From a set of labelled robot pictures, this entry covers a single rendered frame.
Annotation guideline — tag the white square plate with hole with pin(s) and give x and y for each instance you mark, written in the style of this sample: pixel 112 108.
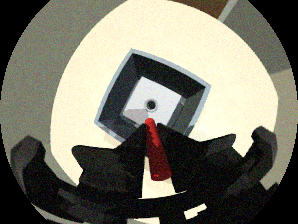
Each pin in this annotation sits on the white square plate with hole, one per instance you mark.
pixel 146 92

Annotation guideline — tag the red peg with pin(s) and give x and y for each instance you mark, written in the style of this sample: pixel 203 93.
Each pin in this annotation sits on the red peg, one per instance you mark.
pixel 158 162

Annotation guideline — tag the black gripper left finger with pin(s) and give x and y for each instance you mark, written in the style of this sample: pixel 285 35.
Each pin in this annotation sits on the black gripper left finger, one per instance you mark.
pixel 127 159

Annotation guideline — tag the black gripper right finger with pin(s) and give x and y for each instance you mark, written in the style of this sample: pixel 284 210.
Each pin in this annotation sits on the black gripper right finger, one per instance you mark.
pixel 185 154

